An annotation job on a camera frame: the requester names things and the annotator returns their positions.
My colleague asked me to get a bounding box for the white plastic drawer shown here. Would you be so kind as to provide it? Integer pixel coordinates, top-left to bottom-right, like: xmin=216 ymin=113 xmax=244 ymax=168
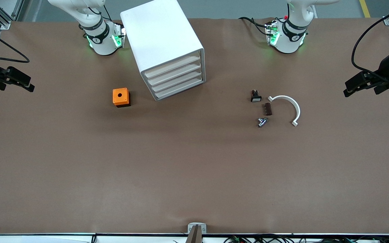
xmin=154 ymin=77 xmax=204 ymax=100
xmin=151 ymin=71 xmax=203 ymax=92
xmin=147 ymin=63 xmax=202 ymax=86
xmin=143 ymin=56 xmax=202 ymax=79

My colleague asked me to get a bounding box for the white drawer cabinet shell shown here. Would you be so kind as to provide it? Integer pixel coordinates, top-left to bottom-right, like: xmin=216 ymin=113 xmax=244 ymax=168
xmin=120 ymin=0 xmax=206 ymax=102

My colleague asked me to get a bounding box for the brown table mat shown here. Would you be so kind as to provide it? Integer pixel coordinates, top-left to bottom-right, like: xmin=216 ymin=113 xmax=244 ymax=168
xmin=0 ymin=17 xmax=389 ymax=235

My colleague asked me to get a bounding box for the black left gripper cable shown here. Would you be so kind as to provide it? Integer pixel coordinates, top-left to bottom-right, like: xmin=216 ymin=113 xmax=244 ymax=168
xmin=351 ymin=0 xmax=389 ymax=85

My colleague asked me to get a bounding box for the white curved plastic bracket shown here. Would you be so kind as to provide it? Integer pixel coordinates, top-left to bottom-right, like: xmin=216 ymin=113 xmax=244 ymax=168
xmin=268 ymin=95 xmax=301 ymax=127

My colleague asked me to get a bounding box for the orange button enclosure box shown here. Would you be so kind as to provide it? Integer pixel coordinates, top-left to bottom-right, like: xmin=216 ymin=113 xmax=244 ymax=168
xmin=112 ymin=88 xmax=131 ymax=108

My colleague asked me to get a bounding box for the black arm base cable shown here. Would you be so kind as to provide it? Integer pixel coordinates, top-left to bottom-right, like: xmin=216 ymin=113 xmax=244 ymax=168
xmin=238 ymin=17 xmax=271 ymax=36

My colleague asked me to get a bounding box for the white table edge rail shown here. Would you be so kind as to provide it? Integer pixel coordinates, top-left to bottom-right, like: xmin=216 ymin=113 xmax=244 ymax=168
xmin=0 ymin=233 xmax=389 ymax=243

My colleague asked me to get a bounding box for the bundle of black cables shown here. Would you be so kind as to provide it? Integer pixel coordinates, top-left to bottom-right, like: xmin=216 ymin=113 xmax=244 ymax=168
xmin=223 ymin=236 xmax=389 ymax=243

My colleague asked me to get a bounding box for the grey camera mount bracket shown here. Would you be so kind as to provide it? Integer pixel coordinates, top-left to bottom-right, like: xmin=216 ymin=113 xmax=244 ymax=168
xmin=186 ymin=223 xmax=207 ymax=243

